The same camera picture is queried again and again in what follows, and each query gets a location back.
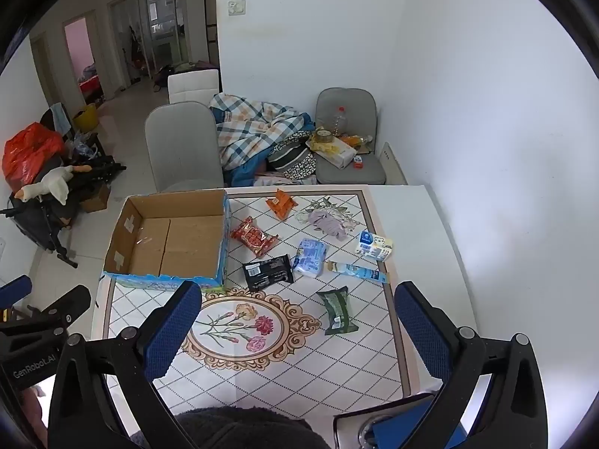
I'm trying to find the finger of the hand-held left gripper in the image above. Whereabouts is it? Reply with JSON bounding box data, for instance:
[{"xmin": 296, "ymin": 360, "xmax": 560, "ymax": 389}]
[
  {"xmin": 28, "ymin": 284, "xmax": 92, "ymax": 333},
  {"xmin": 0, "ymin": 275, "xmax": 33, "ymax": 309}
]

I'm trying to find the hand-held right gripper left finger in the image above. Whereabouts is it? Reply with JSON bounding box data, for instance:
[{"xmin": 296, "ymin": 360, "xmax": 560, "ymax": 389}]
[{"xmin": 48, "ymin": 281, "xmax": 203, "ymax": 449}]

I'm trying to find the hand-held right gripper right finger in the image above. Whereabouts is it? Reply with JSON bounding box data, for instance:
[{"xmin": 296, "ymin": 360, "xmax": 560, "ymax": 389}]
[{"xmin": 394, "ymin": 281, "xmax": 548, "ymax": 449}]

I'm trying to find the long light blue packet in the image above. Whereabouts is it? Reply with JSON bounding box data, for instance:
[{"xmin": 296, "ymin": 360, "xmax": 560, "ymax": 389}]
[{"xmin": 326, "ymin": 260, "xmax": 389, "ymax": 284}]

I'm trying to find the cardboard box with blue print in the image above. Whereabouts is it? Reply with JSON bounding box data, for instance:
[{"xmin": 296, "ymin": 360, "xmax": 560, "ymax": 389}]
[{"xmin": 100, "ymin": 189, "xmax": 231, "ymax": 291}]

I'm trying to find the purple fleece towel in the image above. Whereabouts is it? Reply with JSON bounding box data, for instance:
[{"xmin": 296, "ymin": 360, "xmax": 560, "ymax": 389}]
[{"xmin": 306, "ymin": 210, "xmax": 349, "ymax": 240}]

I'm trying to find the green snack packet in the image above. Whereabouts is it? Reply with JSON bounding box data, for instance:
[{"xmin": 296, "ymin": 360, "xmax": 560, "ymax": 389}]
[{"xmin": 316, "ymin": 286, "xmax": 357, "ymax": 336}]

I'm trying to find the white and blue packet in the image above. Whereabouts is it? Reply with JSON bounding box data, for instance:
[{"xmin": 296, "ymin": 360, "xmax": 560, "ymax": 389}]
[{"xmin": 354, "ymin": 230, "xmax": 394, "ymax": 261}]

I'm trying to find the small brown cardboard box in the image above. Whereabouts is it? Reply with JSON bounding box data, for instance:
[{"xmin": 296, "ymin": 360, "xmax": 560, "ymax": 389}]
[{"xmin": 79, "ymin": 182, "xmax": 112, "ymax": 213}]

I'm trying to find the black snack packet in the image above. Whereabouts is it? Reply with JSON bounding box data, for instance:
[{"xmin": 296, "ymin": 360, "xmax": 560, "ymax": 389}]
[{"xmin": 242, "ymin": 254, "xmax": 295, "ymax": 292}]

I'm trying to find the white goose plush toy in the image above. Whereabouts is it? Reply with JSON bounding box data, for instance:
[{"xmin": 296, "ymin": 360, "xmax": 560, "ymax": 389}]
[{"xmin": 14, "ymin": 165, "xmax": 93, "ymax": 205}]

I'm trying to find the dark fleece clothing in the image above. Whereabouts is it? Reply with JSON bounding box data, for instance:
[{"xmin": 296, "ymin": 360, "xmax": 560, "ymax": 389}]
[{"xmin": 131, "ymin": 407, "xmax": 328, "ymax": 449}]

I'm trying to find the red snack packet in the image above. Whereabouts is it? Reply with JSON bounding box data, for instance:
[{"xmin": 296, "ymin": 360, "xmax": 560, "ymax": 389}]
[{"xmin": 230, "ymin": 216, "xmax": 278, "ymax": 258}]

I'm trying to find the blue tissue packet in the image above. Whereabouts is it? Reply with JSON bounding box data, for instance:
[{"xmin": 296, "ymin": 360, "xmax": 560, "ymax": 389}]
[{"xmin": 292, "ymin": 238, "xmax": 328, "ymax": 278}]

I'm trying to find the red plastic bag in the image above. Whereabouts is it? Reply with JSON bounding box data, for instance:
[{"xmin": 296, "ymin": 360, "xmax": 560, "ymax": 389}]
[{"xmin": 2, "ymin": 122, "xmax": 66, "ymax": 183}]

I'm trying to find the orange snack packet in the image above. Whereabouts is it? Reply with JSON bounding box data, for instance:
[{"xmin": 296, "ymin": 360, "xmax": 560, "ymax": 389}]
[{"xmin": 266, "ymin": 189, "xmax": 299, "ymax": 219}]

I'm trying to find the white perforated board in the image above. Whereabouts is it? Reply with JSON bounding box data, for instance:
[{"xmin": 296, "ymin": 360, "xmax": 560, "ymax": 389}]
[{"xmin": 378, "ymin": 143, "xmax": 408, "ymax": 185}]

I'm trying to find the grey chair with clutter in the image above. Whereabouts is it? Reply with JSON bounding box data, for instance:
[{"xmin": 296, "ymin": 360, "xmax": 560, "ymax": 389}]
[{"xmin": 314, "ymin": 87, "xmax": 387, "ymax": 185}]

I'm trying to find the yellow bucket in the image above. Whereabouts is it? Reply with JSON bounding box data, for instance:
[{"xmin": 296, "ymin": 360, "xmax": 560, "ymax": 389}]
[{"xmin": 72, "ymin": 104, "xmax": 99, "ymax": 132}]

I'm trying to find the grey chair with tall back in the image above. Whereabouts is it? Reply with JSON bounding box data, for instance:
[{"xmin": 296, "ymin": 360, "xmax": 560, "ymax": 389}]
[{"xmin": 144, "ymin": 101, "xmax": 225, "ymax": 192}]

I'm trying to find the white and yellow package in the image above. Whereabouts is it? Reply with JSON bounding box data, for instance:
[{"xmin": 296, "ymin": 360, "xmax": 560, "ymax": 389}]
[{"xmin": 306, "ymin": 138, "xmax": 357, "ymax": 168}]

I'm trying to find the striped patterned cushion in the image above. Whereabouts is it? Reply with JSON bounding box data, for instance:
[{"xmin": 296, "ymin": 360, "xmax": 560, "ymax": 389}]
[{"xmin": 267, "ymin": 133, "xmax": 316, "ymax": 181}]

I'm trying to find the plaid blanket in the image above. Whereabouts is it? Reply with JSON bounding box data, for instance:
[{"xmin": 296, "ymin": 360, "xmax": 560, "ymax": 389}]
[{"xmin": 208, "ymin": 92, "xmax": 315, "ymax": 171}]

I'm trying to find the clear plastic bottle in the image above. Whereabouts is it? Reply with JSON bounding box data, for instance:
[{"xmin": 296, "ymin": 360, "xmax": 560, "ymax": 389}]
[{"xmin": 331, "ymin": 107, "xmax": 351, "ymax": 135}]

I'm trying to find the white chair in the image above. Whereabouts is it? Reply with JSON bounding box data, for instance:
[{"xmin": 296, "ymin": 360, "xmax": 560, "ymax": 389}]
[{"xmin": 167, "ymin": 69, "xmax": 221, "ymax": 104}]

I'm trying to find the glass sliding door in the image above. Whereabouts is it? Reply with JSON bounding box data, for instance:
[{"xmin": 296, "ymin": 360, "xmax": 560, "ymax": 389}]
[{"xmin": 107, "ymin": 0, "xmax": 188, "ymax": 91}]

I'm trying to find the black folding frame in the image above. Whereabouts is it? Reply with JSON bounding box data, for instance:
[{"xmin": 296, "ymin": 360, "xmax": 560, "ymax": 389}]
[{"xmin": 0, "ymin": 154, "xmax": 127, "ymax": 268}]

